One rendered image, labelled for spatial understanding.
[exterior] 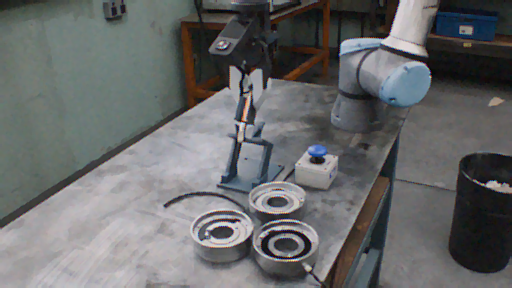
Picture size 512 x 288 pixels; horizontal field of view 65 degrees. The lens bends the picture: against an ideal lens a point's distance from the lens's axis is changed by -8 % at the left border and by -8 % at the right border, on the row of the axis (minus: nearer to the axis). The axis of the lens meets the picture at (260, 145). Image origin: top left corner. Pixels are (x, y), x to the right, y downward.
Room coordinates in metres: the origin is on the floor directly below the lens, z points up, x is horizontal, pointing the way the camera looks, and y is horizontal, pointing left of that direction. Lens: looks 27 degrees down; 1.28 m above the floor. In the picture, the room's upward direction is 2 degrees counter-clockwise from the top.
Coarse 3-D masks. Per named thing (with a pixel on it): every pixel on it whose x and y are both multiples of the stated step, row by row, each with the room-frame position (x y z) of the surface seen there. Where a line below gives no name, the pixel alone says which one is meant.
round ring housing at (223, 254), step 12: (204, 216) 0.62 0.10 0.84; (216, 216) 0.63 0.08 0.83; (228, 216) 0.63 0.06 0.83; (240, 216) 0.62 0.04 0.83; (192, 228) 0.58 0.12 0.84; (216, 228) 0.60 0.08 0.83; (228, 228) 0.60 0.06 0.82; (252, 228) 0.58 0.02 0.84; (192, 240) 0.56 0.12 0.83; (216, 240) 0.56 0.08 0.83; (228, 240) 0.56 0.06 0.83; (240, 240) 0.54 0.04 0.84; (252, 240) 0.57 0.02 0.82; (204, 252) 0.54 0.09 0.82; (216, 252) 0.53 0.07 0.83; (228, 252) 0.53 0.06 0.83; (240, 252) 0.54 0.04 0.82
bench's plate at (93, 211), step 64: (192, 128) 1.08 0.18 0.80; (320, 128) 1.05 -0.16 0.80; (384, 128) 1.04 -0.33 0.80; (64, 192) 0.76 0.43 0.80; (128, 192) 0.76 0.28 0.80; (320, 192) 0.74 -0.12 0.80; (0, 256) 0.55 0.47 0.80; (64, 256) 0.56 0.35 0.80; (128, 256) 0.56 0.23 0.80; (192, 256) 0.56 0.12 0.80; (320, 256) 0.55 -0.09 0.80
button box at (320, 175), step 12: (312, 156) 0.80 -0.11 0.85; (324, 156) 0.81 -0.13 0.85; (336, 156) 0.81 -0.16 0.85; (300, 168) 0.77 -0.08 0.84; (312, 168) 0.76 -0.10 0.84; (324, 168) 0.76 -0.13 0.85; (336, 168) 0.80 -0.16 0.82; (300, 180) 0.77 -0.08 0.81; (312, 180) 0.76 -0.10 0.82; (324, 180) 0.75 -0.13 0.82
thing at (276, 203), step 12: (252, 192) 0.69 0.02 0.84; (264, 192) 0.70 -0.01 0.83; (288, 192) 0.70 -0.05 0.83; (300, 192) 0.69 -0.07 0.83; (252, 204) 0.65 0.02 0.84; (264, 204) 0.66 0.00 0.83; (276, 204) 0.69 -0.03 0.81; (288, 204) 0.66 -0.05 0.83; (300, 204) 0.66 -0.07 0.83; (252, 216) 0.65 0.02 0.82; (264, 216) 0.62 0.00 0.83; (276, 216) 0.62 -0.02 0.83; (288, 216) 0.62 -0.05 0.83; (300, 216) 0.63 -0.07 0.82
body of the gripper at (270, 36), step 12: (240, 12) 0.83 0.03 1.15; (252, 12) 0.82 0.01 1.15; (264, 12) 0.85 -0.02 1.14; (264, 24) 0.85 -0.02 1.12; (252, 36) 0.80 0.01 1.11; (264, 36) 0.81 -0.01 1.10; (276, 36) 0.86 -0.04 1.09; (252, 48) 0.80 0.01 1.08; (264, 48) 0.81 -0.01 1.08; (276, 48) 0.86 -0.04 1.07; (240, 60) 0.81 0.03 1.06; (252, 60) 0.80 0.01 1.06
